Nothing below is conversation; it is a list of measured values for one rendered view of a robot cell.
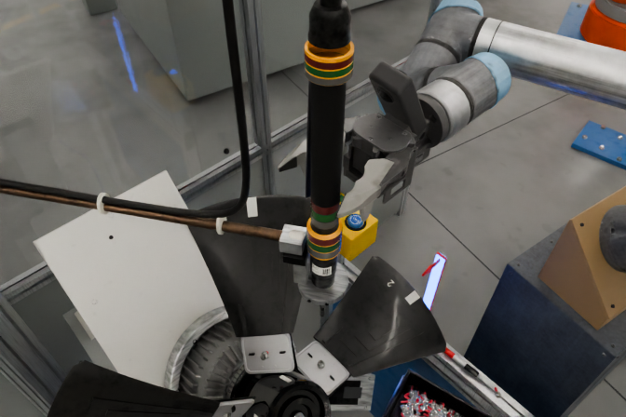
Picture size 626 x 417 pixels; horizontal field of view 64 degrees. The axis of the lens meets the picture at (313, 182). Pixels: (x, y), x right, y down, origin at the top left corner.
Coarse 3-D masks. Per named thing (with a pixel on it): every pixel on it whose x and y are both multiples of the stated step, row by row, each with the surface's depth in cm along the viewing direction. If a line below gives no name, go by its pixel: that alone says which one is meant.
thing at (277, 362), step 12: (264, 336) 83; (276, 336) 82; (288, 336) 81; (252, 348) 83; (264, 348) 83; (276, 348) 82; (288, 348) 81; (252, 360) 83; (264, 360) 83; (276, 360) 82; (288, 360) 81; (252, 372) 83; (264, 372) 83; (276, 372) 82
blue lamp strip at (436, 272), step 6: (438, 258) 105; (438, 264) 106; (432, 270) 108; (438, 270) 107; (432, 276) 109; (438, 276) 108; (432, 282) 111; (432, 288) 112; (426, 294) 115; (432, 294) 113; (426, 300) 116
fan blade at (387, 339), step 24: (384, 264) 103; (360, 288) 99; (384, 288) 100; (408, 288) 101; (336, 312) 95; (360, 312) 96; (384, 312) 96; (408, 312) 98; (336, 336) 92; (360, 336) 92; (384, 336) 93; (408, 336) 95; (432, 336) 97; (360, 360) 89; (384, 360) 90; (408, 360) 92
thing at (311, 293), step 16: (288, 224) 64; (288, 240) 62; (304, 240) 63; (288, 256) 63; (304, 256) 63; (304, 272) 66; (336, 272) 69; (304, 288) 67; (336, 288) 67; (320, 304) 67
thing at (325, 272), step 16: (320, 0) 40; (336, 0) 39; (320, 16) 40; (336, 16) 40; (320, 32) 40; (336, 32) 40; (336, 48) 41; (336, 256) 64; (320, 272) 64; (320, 288) 67
